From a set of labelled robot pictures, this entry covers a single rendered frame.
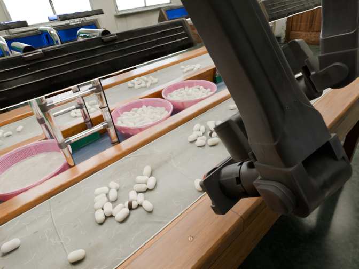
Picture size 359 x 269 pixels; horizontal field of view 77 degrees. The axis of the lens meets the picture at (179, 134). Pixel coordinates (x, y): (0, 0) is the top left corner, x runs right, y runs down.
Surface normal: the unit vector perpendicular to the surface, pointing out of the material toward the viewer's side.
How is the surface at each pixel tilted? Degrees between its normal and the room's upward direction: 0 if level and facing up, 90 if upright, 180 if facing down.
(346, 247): 0
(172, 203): 0
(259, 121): 93
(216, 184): 49
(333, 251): 0
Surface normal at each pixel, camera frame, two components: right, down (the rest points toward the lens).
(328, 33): -0.77, 0.11
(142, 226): -0.11, -0.84
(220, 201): 0.42, -0.29
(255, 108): -0.84, 0.44
